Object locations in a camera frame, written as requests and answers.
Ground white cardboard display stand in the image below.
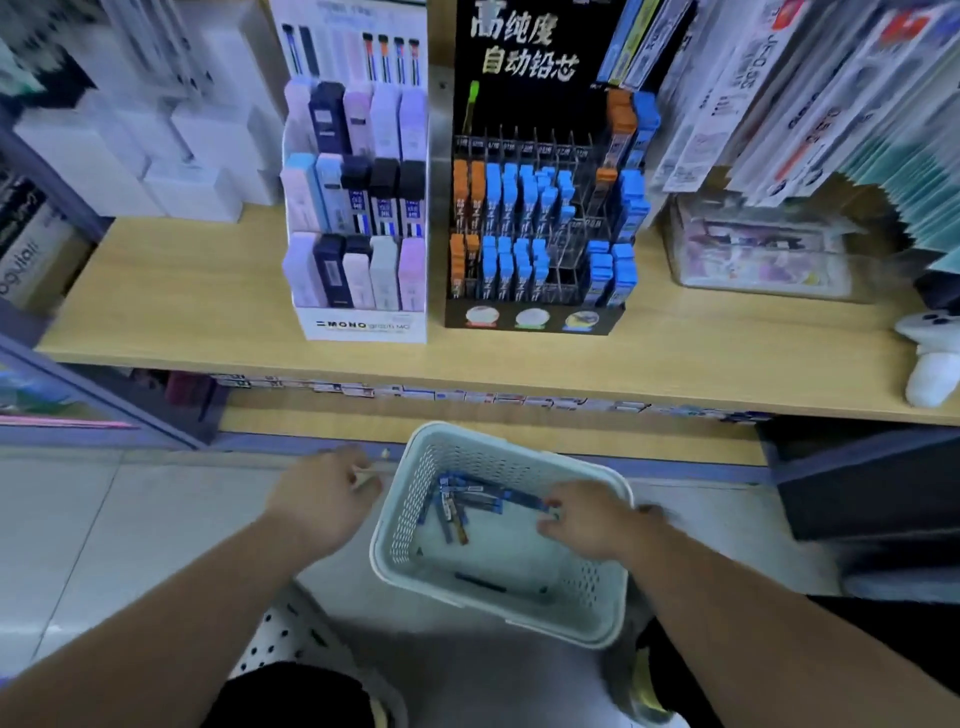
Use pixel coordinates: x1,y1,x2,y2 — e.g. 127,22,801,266
268,0,431,345

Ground row of teal packets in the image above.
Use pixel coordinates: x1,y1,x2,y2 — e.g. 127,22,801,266
838,67,960,273

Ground stack of white boxes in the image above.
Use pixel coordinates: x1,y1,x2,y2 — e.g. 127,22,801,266
11,0,288,225

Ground person's left hand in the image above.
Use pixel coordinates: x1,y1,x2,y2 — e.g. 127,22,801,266
264,446,385,560

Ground wooden shelf board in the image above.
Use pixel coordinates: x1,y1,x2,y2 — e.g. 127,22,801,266
217,388,768,468
33,201,960,429

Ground lower wooden shelf board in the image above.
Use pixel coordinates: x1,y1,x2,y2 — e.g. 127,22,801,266
217,388,768,468

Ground white plush figure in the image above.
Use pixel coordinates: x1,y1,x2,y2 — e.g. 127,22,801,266
893,308,960,411

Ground rows of blue lead tubes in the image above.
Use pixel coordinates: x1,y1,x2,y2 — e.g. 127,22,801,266
480,90,663,309

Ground clear plastic storage box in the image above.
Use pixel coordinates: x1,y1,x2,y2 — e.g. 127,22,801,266
663,190,865,303

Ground row of white stationery packets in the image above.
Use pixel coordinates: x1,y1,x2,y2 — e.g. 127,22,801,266
596,0,960,210

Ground blue framed display cabinet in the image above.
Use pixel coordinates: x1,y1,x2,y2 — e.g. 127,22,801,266
0,300,205,453

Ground strip of price labels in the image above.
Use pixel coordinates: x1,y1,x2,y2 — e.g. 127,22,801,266
210,372,775,426

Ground person's left forearm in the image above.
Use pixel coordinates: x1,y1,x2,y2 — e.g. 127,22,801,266
0,513,320,728

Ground black lead display stand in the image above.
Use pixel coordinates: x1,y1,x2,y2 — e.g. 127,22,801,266
444,0,663,336

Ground rows of pastel lead cases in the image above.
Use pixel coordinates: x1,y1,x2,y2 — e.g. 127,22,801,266
280,78,429,312

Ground black shorts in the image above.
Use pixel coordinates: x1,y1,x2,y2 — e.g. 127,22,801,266
201,594,960,728

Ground person's right hand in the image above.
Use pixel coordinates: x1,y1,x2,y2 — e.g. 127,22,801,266
536,480,665,564

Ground white and yellow shoe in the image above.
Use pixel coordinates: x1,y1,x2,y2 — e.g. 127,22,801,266
613,643,693,728

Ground pile of blue lead cases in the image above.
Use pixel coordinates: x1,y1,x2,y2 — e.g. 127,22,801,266
418,471,560,546

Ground person's right forearm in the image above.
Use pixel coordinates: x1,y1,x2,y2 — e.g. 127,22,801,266
615,510,960,728

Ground pale blue plastic basket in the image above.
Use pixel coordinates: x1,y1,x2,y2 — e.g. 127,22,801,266
369,421,636,651

